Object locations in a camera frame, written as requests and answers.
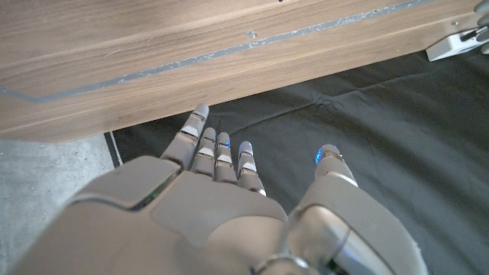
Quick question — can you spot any white power strip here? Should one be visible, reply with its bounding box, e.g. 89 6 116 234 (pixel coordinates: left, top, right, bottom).
425 28 488 63

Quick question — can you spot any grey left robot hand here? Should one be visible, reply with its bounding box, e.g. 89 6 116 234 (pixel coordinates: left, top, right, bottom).
473 0 489 55

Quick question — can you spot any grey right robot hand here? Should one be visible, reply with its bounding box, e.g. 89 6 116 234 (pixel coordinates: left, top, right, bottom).
11 102 429 275

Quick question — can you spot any black backdrop cloth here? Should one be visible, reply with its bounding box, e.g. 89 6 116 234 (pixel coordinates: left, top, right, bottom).
103 47 489 275

